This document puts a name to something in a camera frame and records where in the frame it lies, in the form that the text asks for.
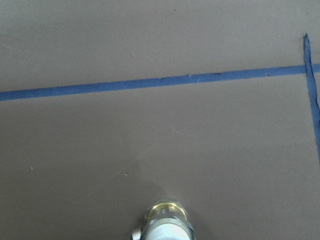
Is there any white brass PPR valve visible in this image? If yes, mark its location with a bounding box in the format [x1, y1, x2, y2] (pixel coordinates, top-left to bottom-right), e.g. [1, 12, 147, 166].
[130, 199, 196, 240]

